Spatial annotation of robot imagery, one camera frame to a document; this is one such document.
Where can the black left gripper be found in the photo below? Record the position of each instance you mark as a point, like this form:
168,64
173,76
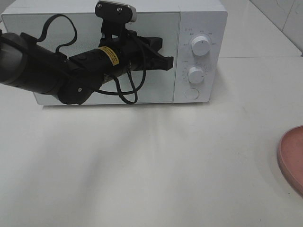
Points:
141,52

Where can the white microwave door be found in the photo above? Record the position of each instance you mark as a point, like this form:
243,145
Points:
159,84

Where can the white microwave knob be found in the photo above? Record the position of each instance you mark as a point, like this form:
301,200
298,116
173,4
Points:
200,45
196,75

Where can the round white door button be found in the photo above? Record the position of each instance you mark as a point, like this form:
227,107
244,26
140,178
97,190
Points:
191,94

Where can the pink plate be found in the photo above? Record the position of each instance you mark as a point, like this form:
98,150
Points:
290,158

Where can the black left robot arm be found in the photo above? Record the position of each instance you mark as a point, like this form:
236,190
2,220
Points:
26,65

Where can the white microwave oven body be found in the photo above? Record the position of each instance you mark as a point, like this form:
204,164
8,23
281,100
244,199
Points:
207,18

